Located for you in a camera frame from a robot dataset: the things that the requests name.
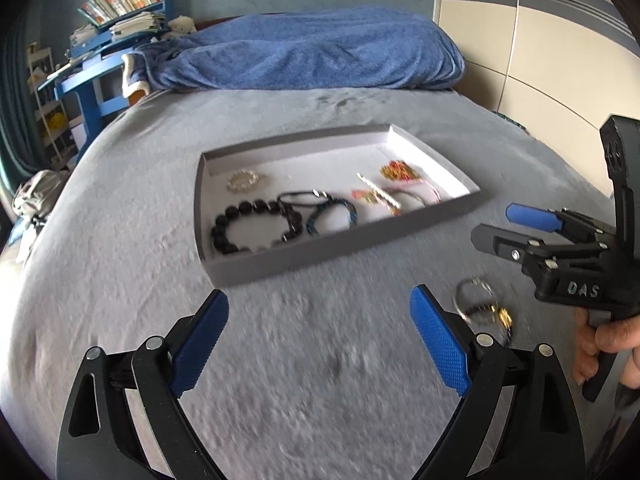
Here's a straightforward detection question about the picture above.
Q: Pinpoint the blue blanket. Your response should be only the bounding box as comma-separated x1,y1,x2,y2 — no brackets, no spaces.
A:
122,6,465,96

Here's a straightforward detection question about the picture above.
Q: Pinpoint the blue beaded bracelet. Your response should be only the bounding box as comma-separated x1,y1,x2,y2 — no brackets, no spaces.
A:
305,196,359,236

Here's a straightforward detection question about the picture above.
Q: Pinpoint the blue desk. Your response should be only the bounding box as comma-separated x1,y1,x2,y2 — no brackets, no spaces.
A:
48,0,175,144

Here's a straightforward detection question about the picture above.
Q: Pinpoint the grey shallow box tray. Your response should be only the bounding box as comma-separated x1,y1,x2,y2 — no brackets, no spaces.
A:
194,124,480,287

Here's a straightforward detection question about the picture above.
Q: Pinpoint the grey bag on floor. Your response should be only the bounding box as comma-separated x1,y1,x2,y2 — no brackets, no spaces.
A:
8,169,72,261

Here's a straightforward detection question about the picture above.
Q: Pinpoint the green curtain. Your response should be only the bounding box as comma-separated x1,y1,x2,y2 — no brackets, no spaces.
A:
1,11,49,193

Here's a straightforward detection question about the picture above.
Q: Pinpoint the white shelf rack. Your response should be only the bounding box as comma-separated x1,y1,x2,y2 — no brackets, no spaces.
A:
26,42,77,170

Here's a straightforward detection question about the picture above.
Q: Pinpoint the pink string bracelet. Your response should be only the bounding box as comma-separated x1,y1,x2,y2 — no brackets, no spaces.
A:
351,179,444,214

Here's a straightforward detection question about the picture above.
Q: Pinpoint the red gold ornament jewelry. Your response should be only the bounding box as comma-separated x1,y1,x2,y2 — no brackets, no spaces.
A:
380,159,422,182

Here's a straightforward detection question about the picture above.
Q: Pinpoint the cream wardrobe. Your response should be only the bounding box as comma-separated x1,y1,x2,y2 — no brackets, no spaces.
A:
434,0,639,194

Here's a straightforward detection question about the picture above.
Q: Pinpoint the silver bangle bracelet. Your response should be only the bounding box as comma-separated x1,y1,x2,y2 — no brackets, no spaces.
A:
452,276,516,346

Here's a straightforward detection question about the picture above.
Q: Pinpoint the black bead bracelet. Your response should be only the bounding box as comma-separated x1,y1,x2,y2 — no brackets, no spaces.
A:
209,199,305,256

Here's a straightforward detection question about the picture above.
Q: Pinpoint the pearl bead ring bracelet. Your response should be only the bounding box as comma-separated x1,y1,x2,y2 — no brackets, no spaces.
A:
226,169,264,194

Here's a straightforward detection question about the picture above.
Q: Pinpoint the black cord bracelet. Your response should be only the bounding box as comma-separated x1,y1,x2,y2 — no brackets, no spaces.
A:
276,187,329,208

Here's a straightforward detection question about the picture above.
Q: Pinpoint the person right hand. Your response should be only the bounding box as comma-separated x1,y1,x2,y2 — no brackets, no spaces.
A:
573,308,640,389

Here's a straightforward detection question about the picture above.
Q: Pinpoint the white pearl hair clip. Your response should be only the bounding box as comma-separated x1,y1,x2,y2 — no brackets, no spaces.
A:
356,172,401,210

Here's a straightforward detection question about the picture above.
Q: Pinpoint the grey bed sheet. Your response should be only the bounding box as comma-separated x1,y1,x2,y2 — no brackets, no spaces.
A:
1,89,614,479

